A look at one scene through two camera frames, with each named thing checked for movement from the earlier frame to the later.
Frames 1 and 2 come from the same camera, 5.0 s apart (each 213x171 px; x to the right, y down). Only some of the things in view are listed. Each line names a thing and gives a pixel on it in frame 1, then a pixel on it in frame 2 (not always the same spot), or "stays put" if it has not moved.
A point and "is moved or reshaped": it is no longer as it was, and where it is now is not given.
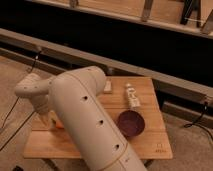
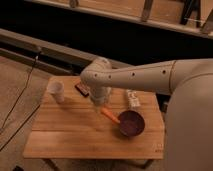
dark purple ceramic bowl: x=131 y=123 stays put
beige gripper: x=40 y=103 -> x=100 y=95
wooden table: x=129 y=93 stays put
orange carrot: x=59 y=124 is moved or reshaped
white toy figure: x=133 y=101 stays put
